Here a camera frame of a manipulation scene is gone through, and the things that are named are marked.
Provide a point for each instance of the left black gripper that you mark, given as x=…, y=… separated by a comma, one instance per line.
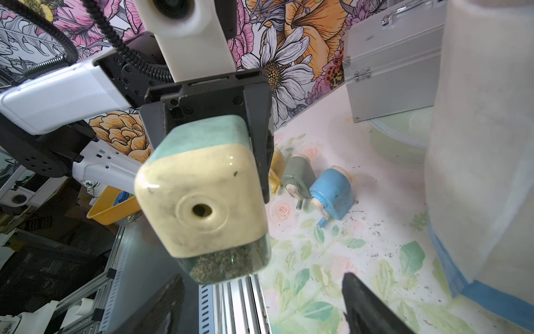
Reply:
x=246, y=94

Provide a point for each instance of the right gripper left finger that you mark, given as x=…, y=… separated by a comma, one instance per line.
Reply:
x=161, y=314

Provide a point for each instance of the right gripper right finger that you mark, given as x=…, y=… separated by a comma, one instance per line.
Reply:
x=365, y=312

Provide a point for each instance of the yellow pencil sharpener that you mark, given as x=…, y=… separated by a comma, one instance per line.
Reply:
x=276, y=170

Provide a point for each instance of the dark green pencil sharpener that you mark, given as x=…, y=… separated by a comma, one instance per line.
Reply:
x=298, y=177

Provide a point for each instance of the teal square pencil sharpener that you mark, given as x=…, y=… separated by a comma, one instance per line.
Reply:
x=200, y=189

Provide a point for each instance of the blue pencil sharpener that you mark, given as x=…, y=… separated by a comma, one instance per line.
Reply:
x=332, y=194

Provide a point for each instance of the clear teal shavings tray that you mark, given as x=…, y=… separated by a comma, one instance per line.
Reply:
x=228, y=264

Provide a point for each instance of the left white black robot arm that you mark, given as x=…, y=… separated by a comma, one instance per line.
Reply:
x=86, y=119

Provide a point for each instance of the yellow plastic bin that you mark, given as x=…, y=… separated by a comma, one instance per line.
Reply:
x=112, y=206

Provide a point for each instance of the silver aluminium case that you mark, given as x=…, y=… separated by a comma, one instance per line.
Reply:
x=391, y=60

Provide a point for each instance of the pale green round lid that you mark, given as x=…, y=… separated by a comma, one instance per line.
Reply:
x=402, y=138

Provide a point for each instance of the white lined trash bin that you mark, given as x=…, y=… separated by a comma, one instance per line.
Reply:
x=479, y=161

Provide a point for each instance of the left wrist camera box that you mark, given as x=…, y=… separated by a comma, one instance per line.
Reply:
x=194, y=47

